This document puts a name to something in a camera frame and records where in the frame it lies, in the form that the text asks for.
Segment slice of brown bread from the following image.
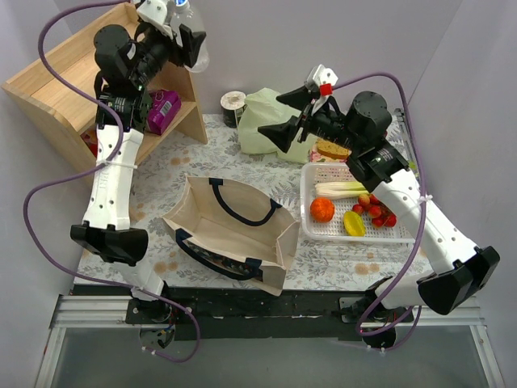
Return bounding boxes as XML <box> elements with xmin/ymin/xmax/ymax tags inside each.
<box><xmin>316</xmin><ymin>138</ymin><xmax>351</xmax><ymax>159</ymax></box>

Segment purple snack packet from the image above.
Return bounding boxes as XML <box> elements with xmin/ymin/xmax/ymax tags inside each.
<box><xmin>148</xmin><ymin>89</ymin><xmax>182</xmax><ymax>136</ymax></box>

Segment light green plastic bag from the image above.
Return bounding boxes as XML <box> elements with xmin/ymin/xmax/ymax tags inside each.
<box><xmin>237</xmin><ymin>87</ymin><xmax>317</xmax><ymax>163</ymax></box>

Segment green spring onions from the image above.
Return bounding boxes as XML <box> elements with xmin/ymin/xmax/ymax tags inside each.
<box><xmin>314</xmin><ymin>161</ymin><xmax>417</xmax><ymax>199</ymax></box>

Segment orange tangerine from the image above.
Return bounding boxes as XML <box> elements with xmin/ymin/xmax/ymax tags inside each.
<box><xmin>309</xmin><ymin>197</ymin><xmax>335</xmax><ymax>223</ymax></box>

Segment red snack packet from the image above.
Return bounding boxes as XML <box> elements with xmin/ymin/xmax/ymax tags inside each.
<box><xmin>81</xmin><ymin>128</ymin><xmax>98</xmax><ymax>157</ymax></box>

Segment yellow bell pepper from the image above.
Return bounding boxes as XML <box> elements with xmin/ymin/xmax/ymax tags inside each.
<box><xmin>343</xmin><ymin>211</ymin><xmax>366</xmax><ymax>237</ymax></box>

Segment beige canvas tote bag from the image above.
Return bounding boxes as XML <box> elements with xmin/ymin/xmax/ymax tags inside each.
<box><xmin>162</xmin><ymin>176</ymin><xmax>300</xmax><ymax>296</ymax></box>

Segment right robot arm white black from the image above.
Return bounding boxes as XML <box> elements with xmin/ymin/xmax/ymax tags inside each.
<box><xmin>258</xmin><ymin>85</ymin><xmax>500</xmax><ymax>322</ymax></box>

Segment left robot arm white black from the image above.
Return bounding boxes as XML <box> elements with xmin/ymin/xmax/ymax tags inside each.
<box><xmin>70</xmin><ymin>23</ymin><xmax>206</xmax><ymax>323</ymax></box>

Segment floral rectangular tray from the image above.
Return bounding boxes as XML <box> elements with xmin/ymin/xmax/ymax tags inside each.
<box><xmin>309</xmin><ymin>148</ymin><xmax>350</xmax><ymax>162</ymax></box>

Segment black label tape roll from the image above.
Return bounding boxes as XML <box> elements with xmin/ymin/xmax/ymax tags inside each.
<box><xmin>220</xmin><ymin>91</ymin><xmax>247</xmax><ymax>129</ymax></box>

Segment wooden two-tier shelf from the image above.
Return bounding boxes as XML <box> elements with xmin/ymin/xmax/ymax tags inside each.
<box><xmin>2</xmin><ymin>3</ymin><xmax>208</xmax><ymax>172</ymax></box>

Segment floral table mat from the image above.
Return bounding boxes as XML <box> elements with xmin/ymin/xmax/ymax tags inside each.
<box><xmin>74</xmin><ymin>112</ymin><xmax>453</xmax><ymax>294</ymax></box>

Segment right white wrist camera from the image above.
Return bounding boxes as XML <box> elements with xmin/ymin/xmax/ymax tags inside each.
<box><xmin>305</xmin><ymin>64</ymin><xmax>338</xmax><ymax>113</ymax></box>

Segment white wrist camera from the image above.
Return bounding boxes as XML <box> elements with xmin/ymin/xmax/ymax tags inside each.
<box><xmin>305</xmin><ymin>64</ymin><xmax>338</xmax><ymax>113</ymax></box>
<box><xmin>133</xmin><ymin>0</ymin><xmax>173</xmax><ymax>36</ymax></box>

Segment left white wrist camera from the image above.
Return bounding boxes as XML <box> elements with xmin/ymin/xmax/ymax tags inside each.
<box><xmin>133</xmin><ymin>0</ymin><xmax>173</xmax><ymax>36</ymax></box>

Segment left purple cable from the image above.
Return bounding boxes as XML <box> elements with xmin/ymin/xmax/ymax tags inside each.
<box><xmin>22</xmin><ymin>0</ymin><xmax>202</xmax><ymax>363</ymax></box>

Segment purple cable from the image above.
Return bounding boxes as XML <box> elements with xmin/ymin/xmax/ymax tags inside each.
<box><xmin>22</xmin><ymin>0</ymin><xmax>202</xmax><ymax>363</ymax></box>
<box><xmin>322</xmin><ymin>71</ymin><xmax>430</xmax><ymax>351</ymax></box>

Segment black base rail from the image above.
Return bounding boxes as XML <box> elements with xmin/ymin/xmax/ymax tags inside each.
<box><xmin>112</xmin><ymin>285</ymin><xmax>415</xmax><ymax>340</ymax></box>

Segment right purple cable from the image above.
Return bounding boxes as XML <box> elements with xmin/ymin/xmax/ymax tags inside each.
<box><xmin>322</xmin><ymin>71</ymin><xmax>430</xmax><ymax>351</ymax></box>

